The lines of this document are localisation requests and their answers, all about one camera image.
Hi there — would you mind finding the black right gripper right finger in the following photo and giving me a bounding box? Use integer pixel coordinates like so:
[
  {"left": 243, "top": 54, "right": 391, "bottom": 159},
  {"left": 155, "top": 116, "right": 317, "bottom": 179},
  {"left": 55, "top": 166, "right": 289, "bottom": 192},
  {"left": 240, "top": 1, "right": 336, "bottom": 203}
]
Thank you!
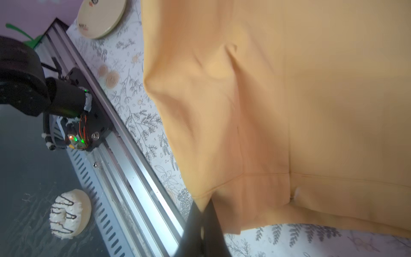
[{"left": 202, "top": 200, "right": 231, "bottom": 257}]

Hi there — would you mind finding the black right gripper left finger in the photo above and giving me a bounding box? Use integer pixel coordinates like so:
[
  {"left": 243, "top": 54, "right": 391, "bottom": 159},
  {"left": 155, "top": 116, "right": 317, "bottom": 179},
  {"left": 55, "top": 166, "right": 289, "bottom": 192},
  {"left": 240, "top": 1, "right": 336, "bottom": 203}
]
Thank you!
[{"left": 174, "top": 202, "right": 204, "bottom": 257}]

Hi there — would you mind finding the yellow skirt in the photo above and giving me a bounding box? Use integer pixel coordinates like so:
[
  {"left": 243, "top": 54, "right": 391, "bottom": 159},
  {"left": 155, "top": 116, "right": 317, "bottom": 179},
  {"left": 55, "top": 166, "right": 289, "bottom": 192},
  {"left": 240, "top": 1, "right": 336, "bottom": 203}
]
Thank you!
[{"left": 141, "top": 1, "right": 411, "bottom": 237}]

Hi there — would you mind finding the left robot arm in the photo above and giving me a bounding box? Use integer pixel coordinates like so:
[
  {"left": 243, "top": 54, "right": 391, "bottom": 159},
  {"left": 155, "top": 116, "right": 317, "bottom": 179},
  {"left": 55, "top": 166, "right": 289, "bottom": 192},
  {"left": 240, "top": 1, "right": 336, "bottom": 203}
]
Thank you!
[{"left": 1, "top": 36, "right": 112, "bottom": 152}]

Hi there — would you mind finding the white chocolate drizzled donut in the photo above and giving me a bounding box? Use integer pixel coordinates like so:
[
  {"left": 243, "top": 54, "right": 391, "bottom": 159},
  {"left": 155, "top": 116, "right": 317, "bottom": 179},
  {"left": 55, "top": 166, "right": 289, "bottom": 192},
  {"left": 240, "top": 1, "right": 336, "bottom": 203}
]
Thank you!
[{"left": 49, "top": 189, "right": 92, "bottom": 239}]

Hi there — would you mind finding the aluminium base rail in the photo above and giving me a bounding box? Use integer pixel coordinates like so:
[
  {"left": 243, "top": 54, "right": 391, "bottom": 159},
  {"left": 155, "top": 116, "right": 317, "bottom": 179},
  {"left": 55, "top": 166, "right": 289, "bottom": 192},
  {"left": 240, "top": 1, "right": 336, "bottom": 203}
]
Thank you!
[{"left": 36, "top": 19, "right": 185, "bottom": 257}]

